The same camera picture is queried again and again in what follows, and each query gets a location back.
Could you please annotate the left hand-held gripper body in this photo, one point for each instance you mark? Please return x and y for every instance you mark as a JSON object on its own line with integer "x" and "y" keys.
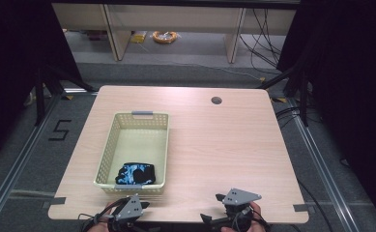
{"x": 129, "y": 209}

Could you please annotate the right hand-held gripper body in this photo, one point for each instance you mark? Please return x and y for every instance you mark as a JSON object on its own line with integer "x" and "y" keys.
{"x": 240, "y": 199}

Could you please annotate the blue and black cloth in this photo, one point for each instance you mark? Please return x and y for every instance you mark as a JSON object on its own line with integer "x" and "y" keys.
{"x": 136, "y": 174}

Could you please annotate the cream perforated plastic basket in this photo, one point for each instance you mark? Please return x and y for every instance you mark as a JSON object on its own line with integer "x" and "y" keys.
{"x": 137, "y": 145}

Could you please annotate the person's right hand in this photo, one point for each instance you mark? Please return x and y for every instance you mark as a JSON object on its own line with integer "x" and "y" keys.
{"x": 260, "y": 219}

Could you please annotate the person's left hand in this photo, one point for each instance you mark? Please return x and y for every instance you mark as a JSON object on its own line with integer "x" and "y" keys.
{"x": 98, "y": 227}

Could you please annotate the black metal stand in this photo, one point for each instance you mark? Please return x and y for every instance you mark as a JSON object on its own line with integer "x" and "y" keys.
{"x": 300, "y": 90}
{"x": 47, "y": 90}

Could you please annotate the black curtain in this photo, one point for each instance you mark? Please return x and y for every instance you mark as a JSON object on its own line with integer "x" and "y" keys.
{"x": 346, "y": 80}
{"x": 14, "y": 64}

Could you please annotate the yellow packet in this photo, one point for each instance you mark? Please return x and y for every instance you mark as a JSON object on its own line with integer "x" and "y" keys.
{"x": 138, "y": 37}

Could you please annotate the metal floor rail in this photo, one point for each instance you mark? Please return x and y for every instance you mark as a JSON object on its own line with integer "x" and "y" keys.
{"x": 18, "y": 161}
{"x": 324, "y": 170}

